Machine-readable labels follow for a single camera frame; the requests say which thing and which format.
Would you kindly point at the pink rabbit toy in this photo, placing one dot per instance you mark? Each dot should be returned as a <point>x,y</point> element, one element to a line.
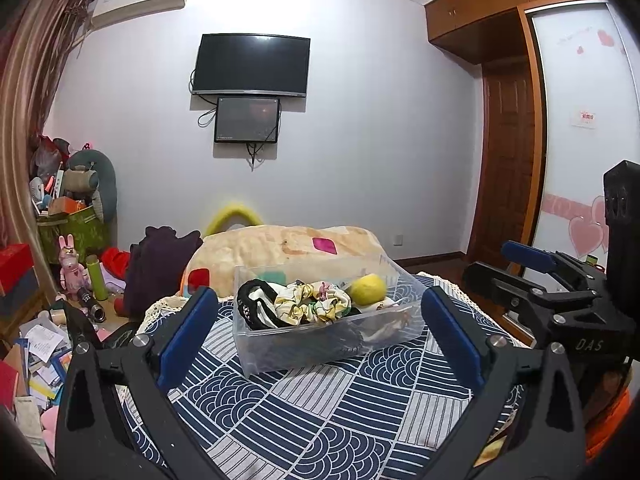
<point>73,275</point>

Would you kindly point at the red plush item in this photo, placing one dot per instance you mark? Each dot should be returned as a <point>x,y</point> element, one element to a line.
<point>116,262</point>

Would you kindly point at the green cardboard box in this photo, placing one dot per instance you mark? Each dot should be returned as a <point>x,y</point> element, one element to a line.
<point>91,235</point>

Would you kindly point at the pink plush pillow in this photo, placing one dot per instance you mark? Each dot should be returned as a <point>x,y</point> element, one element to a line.
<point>48,420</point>

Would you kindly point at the wall mounted black television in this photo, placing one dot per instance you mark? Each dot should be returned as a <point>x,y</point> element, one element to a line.
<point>263,65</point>

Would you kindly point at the green bottle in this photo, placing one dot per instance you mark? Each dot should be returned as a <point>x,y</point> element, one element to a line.
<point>93,266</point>

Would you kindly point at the blue white patterned tablecloth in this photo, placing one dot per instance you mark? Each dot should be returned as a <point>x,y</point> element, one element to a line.
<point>377,416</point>

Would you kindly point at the yellow green plush arch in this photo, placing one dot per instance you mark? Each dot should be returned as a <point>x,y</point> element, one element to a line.
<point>233,213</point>

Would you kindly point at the red box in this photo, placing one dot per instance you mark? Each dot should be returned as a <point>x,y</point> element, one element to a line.
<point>15,261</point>

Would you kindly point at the beige patterned blanket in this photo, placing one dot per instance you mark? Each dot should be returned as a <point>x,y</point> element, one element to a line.
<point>267,245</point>

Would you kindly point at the wall power socket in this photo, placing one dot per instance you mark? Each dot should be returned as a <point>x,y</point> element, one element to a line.
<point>398,238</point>

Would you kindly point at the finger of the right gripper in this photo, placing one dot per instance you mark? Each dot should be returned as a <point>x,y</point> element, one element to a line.
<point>529,257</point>

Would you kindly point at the black and white garment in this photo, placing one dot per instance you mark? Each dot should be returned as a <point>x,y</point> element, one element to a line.
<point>255,299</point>

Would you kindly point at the grey green plush toy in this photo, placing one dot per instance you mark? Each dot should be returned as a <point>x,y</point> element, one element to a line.
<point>90,176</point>

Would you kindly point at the wooden wardrobe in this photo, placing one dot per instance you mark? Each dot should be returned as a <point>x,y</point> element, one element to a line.
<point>496,36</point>

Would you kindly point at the yellow floral scrunchie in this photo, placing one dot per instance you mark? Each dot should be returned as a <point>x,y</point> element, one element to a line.
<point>317,303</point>

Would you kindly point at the black flashlight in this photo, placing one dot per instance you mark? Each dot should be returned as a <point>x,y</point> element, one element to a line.
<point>88,302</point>

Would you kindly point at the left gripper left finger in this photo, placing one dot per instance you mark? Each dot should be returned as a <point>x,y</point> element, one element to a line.
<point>180,337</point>

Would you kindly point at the yellow plush doll head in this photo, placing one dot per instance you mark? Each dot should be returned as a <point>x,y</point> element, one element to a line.
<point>370,289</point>

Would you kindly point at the white sliding wardrobe door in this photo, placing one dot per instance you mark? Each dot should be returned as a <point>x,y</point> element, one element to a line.
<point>591,121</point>

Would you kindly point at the dark purple plush cushion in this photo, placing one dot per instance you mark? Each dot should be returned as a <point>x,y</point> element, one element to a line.
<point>155,267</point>

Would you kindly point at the clear plastic storage bin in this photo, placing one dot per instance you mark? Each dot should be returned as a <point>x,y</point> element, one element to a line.
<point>394,320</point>

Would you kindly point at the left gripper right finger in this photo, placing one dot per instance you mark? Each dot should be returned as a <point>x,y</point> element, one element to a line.
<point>459,338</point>

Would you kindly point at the striped brown curtain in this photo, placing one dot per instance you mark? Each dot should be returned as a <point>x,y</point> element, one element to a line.
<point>35,44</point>

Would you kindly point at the small black wall monitor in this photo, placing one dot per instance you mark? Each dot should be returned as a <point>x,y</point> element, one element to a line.
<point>241,119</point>

